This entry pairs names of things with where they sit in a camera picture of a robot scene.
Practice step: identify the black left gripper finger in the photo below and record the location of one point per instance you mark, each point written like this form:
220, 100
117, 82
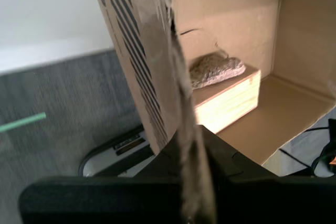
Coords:
275, 200
105, 200

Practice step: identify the light wooden block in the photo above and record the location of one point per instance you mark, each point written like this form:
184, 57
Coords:
228, 103

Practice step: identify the speckled granite rock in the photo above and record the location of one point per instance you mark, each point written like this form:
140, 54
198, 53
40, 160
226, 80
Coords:
215, 70

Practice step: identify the brown cardboard box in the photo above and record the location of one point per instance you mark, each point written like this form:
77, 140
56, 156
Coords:
236, 19

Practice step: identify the grey robot mobile base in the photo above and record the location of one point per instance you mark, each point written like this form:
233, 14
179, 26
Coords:
105, 161

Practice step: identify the green floor tape line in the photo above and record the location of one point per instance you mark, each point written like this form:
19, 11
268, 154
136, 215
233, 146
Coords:
23, 122

